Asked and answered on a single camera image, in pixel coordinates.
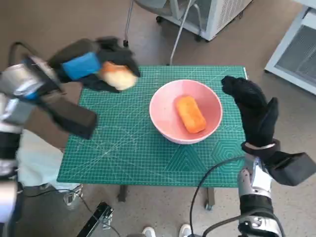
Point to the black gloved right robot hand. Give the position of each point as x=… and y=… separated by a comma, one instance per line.
x=256, y=116

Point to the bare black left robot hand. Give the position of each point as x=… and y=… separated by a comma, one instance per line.
x=81, y=66

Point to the pale round toy bun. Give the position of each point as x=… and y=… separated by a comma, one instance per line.
x=118, y=76

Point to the orange braided toy bread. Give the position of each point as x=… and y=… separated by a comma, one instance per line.
x=190, y=113

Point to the pink bowl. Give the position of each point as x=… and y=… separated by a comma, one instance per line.
x=163, y=116

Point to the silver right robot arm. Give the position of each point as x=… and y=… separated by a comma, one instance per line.
x=254, y=205

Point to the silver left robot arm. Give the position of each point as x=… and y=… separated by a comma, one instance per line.
x=14, y=81

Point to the large white mesh cabinet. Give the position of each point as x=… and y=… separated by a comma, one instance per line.
x=296, y=49

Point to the green cutting mat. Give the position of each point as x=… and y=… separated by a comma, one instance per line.
x=123, y=148

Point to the black table leg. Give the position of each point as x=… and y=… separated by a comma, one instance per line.
x=209, y=197
x=122, y=193

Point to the grey office chair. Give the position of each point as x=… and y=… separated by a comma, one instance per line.
x=176, y=38

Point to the white mesh cabinet on casters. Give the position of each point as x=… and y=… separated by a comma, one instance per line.
x=222, y=14

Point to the white shoe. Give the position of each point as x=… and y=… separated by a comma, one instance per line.
x=148, y=232
x=186, y=230

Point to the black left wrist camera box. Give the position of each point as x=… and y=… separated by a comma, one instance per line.
x=74, y=121

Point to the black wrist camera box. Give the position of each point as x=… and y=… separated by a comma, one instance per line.
x=291, y=168
x=74, y=121

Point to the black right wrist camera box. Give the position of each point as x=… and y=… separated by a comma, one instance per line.
x=291, y=168

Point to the black metal frame with caster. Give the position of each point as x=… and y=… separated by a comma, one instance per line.
x=98, y=214

